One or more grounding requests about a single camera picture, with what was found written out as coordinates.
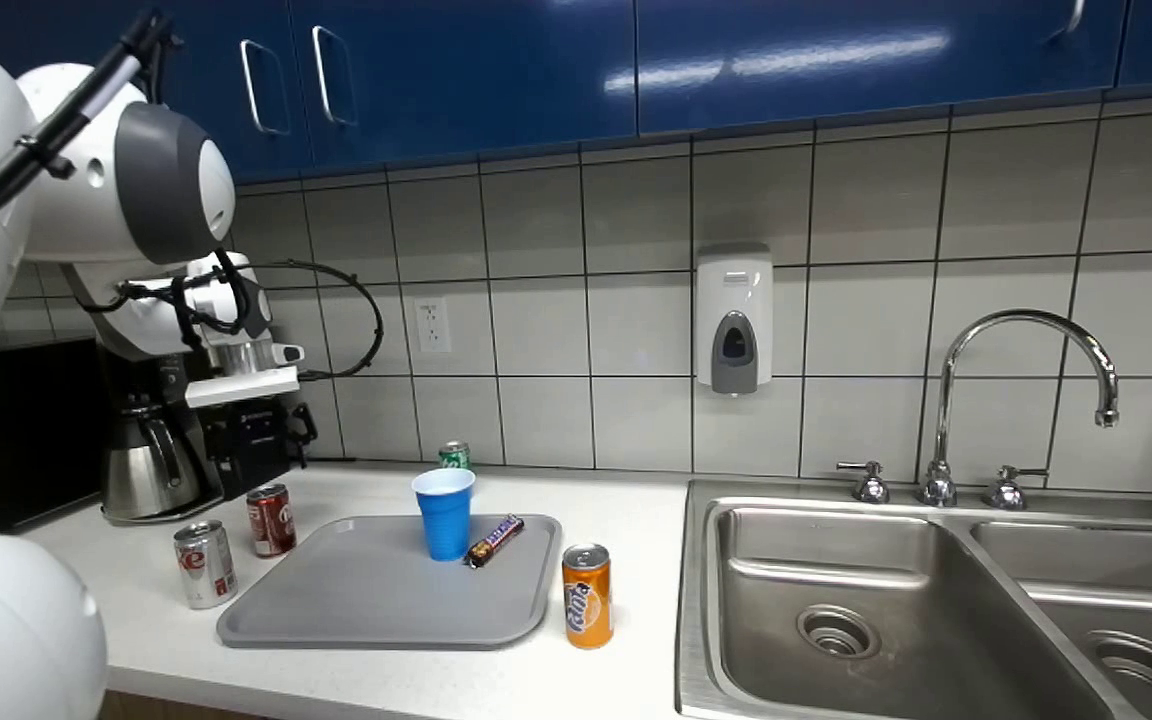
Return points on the white wall soap dispenser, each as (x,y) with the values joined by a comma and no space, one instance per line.
(733,321)

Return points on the brown candy bar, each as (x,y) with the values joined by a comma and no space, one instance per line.
(495,542)

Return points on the silver soda can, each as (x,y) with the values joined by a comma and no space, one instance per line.
(206,564)

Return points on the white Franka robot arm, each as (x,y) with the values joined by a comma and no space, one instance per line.
(16,624)

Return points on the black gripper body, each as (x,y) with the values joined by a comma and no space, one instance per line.
(260,426)

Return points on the white wall outlet plate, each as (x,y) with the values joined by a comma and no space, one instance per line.
(434,324)

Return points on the blue plastic cup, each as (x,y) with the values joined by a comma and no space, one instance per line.
(445,514)

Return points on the steel coffee carafe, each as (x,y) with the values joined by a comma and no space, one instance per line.
(140,472)

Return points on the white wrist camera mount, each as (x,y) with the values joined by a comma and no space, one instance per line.
(240,390)

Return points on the grey plastic tray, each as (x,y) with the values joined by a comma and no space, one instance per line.
(378,594)

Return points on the orange soda can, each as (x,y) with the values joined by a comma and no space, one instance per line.
(587,600)

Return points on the green can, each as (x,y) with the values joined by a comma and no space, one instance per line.
(453,459)

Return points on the stainless steel double sink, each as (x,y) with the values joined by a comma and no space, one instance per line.
(842,587)

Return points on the chrome gooseneck faucet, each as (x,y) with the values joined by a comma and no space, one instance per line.
(938,441)

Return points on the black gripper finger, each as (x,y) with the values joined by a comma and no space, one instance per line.
(307,433)
(225,461)

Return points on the black coffee maker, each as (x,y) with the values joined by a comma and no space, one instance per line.
(158,381)

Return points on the dark red soda can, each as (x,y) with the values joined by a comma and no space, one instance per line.
(270,523)

